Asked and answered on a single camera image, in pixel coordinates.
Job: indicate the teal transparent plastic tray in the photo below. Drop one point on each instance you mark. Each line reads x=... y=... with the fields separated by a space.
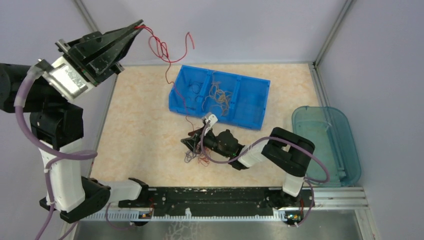
x=329 y=129

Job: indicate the right aluminium corner post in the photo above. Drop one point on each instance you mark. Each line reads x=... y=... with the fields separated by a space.
x=347 y=5

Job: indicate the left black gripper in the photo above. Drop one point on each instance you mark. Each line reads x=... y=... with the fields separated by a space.
x=96 y=54

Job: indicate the left aluminium corner post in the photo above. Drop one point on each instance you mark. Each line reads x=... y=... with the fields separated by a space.
x=87 y=17

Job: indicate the blue three-compartment plastic bin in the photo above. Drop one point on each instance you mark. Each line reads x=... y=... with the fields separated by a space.
x=235 y=99

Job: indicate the coloured wire ball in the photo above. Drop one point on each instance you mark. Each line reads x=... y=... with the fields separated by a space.
x=200 y=157

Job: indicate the aluminium frame rail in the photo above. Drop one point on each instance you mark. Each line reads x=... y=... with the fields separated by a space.
x=322 y=198

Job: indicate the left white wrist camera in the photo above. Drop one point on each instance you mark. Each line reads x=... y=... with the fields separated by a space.
x=66 y=80

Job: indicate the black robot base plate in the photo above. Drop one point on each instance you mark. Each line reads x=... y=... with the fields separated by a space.
x=214 y=201

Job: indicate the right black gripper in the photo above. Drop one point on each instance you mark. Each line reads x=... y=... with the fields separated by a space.
x=192 y=142

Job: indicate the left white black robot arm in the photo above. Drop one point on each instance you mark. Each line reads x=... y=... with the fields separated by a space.
x=42 y=98

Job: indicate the aluminium corner post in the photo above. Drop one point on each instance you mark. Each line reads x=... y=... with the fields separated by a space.
x=87 y=17
x=347 y=5

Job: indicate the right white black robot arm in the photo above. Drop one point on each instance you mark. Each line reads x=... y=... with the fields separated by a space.
x=288 y=151

